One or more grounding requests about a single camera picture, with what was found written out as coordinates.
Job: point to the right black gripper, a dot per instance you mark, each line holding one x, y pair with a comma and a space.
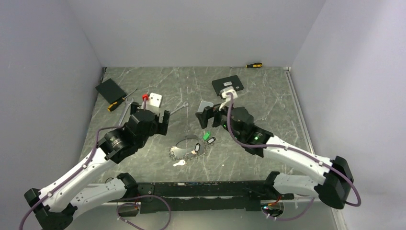
208, 112

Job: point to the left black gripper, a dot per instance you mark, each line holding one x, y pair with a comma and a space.
161, 128

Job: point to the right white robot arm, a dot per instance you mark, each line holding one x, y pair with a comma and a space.
329, 180

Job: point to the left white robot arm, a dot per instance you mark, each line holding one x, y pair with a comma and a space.
58, 204

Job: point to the grey plastic box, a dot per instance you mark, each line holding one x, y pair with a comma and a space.
203, 105

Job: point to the small silver wrench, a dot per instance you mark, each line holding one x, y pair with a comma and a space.
184, 105

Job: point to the large silver wrench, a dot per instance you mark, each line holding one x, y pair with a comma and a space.
128, 102

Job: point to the yellow black screwdriver near box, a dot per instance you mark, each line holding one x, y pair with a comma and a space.
114, 105

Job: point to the black flat box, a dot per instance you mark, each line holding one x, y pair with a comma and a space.
110, 91

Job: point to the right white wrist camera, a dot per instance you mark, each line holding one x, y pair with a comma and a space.
226, 94

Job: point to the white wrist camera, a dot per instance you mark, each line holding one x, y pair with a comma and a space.
226, 94
154, 101

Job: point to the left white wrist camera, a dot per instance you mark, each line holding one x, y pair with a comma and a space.
154, 101

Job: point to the black network switch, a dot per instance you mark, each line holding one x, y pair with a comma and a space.
232, 81

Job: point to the yellow black screwdriver at wall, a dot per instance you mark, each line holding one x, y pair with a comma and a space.
250, 66

